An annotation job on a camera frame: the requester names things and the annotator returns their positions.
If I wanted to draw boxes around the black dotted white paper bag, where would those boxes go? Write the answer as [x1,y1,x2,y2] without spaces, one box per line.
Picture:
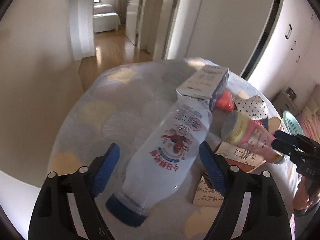
[234,95,268,120]

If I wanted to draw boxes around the pink yellow snack cup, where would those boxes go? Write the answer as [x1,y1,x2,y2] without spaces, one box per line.
[221,111,284,164]

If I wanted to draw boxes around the blue white milk carton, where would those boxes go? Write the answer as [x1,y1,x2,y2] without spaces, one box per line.
[176,65,229,111]

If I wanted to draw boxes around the red white paper cup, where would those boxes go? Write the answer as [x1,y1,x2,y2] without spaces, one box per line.
[268,116,284,133]

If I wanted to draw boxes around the person's right hand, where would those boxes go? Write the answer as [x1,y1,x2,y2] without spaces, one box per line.
[292,177,319,210]

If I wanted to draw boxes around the teal plastic laundry basket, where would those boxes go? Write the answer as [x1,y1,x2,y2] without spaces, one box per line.
[283,111,304,135]

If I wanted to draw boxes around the pink bed cover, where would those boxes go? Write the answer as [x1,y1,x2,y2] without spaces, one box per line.
[295,106,319,143]

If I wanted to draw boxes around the beige bedside table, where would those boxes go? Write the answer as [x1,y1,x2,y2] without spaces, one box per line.
[272,90,299,116]

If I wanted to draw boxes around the brown paper bag with writing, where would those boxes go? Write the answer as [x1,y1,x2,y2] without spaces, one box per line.
[193,142,266,207]

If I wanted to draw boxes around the pink small packet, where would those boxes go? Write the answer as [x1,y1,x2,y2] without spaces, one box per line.
[215,90,235,112]

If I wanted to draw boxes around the white wardrobe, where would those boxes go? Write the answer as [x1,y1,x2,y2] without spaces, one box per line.
[247,0,317,100]

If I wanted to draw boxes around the round floral tablecloth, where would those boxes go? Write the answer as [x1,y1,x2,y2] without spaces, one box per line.
[47,57,301,240]

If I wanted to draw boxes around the white bed in far room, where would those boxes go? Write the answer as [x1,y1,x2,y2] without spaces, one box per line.
[93,4,121,33]

